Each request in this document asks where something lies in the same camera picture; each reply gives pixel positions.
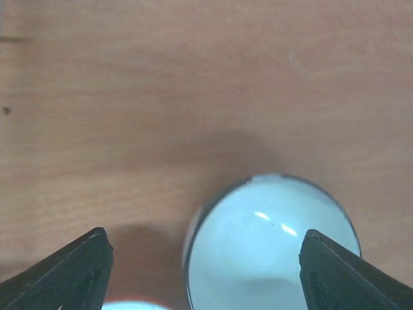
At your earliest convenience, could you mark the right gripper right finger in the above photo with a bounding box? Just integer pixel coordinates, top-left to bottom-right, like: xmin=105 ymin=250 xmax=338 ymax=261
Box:
xmin=299 ymin=229 xmax=412 ymax=310

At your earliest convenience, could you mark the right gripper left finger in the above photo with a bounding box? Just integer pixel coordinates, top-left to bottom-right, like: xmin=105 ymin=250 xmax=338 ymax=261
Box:
xmin=1 ymin=227 xmax=114 ymax=309

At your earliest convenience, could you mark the white bowl black outside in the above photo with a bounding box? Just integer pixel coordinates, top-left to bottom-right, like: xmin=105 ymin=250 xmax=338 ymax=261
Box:
xmin=182 ymin=174 xmax=361 ymax=310

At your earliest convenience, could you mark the white bowl left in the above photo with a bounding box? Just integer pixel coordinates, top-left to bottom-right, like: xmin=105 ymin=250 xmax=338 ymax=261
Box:
xmin=101 ymin=297 xmax=171 ymax=310

